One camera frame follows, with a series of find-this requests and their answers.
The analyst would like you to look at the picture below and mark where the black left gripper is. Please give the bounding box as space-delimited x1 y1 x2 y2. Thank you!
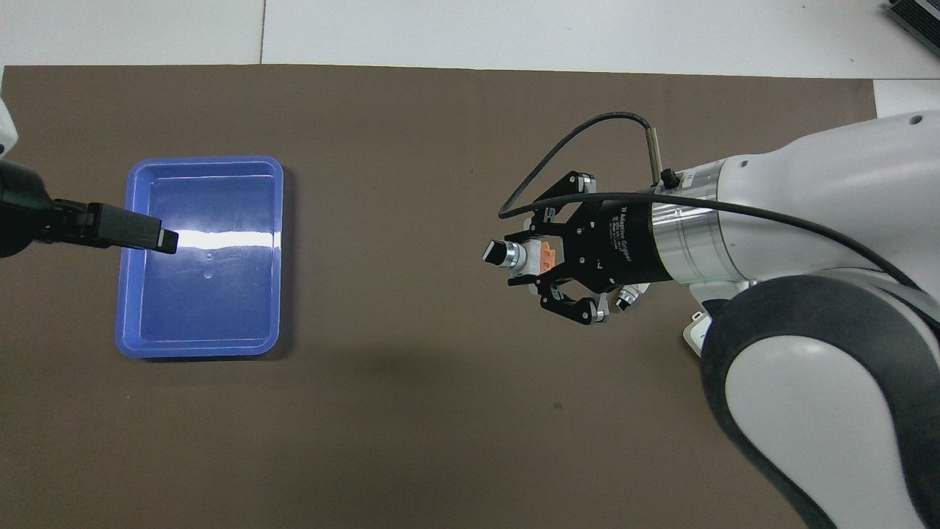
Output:
0 158 179 259

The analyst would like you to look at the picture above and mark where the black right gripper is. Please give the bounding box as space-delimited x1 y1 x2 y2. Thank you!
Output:
507 170 673 327

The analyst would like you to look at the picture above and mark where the blue plastic tray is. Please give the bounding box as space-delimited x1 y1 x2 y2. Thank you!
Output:
115 156 285 359

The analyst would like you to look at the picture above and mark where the brown paper table mat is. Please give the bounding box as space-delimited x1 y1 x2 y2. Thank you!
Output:
0 65 878 529

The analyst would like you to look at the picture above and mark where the dark grey ribbed device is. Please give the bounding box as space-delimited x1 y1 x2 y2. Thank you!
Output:
885 0 940 51

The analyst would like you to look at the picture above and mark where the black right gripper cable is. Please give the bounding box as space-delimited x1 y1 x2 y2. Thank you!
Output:
498 112 940 324

